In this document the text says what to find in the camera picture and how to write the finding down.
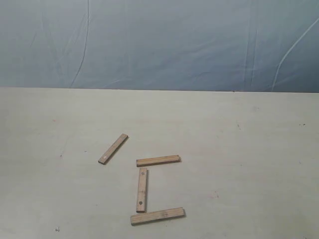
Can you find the diagonal thin wood strip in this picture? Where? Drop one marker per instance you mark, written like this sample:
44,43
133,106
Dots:
112,149

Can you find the horizontal wooden stick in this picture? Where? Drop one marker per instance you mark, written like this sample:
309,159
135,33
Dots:
158,160
150,217

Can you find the wood strip with two holes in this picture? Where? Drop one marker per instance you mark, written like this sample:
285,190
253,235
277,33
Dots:
142,190

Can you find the blue-grey backdrop cloth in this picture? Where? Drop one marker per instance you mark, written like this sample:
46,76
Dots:
196,45

